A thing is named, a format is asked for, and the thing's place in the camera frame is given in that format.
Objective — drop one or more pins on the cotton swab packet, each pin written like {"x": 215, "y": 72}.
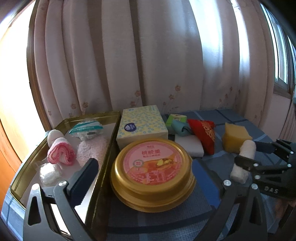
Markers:
{"x": 85, "y": 128}

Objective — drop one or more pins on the aluminium sliding window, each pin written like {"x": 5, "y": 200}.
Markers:
{"x": 281, "y": 58}

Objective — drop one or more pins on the pink white towel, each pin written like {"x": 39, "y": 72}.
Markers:
{"x": 61, "y": 150}

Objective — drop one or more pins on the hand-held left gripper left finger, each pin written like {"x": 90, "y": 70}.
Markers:
{"x": 83, "y": 180}

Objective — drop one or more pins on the white foam sponge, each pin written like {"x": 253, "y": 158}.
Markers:
{"x": 187, "y": 144}

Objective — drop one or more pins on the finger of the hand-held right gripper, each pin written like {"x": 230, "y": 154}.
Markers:
{"x": 245, "y": 162}
{"x": 263, "y": 147}

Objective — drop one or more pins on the teal cloth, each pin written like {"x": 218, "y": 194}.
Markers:
{"x": 179, "y": 127}

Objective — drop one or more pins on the wooden door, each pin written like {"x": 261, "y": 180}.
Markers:
{"x": 7, "y": 150}

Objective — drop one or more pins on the floral cream curtain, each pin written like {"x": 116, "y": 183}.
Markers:
{"x": 138, "y": 58}

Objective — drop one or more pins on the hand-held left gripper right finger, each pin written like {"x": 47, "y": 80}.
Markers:
{"x": 205, "y": 183}

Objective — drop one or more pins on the round gold tin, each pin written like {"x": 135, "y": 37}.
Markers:
{"x": 148, "y": 162}

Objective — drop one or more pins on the white cloth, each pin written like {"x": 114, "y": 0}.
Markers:
{"x": 245, "y": 150}

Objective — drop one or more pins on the pink fluffy cloth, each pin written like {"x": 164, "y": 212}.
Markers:
{"x": 92, "y": 148}

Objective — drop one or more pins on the gold rectangular tin tray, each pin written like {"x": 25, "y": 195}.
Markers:
{"x": 104, "y": 176}

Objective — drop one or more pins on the wooden window sill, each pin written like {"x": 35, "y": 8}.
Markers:
{"x": 282, "y": 91}

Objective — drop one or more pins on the white cotton pad bag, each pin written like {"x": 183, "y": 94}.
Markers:
{"x": 49, "y": 173}

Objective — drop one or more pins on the yellow sponge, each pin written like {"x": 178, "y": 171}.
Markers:
{"x": 233, "y": 139}

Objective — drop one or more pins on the green tissue pack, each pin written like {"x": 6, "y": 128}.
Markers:
{"x": 171, "y": 119}

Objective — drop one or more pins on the floral tissue box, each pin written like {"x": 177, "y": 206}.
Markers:
{"x": 141, "y": 125}

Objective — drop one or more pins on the red embroidered pouch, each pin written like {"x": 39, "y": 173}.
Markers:
{"x": 204, "y": 136}

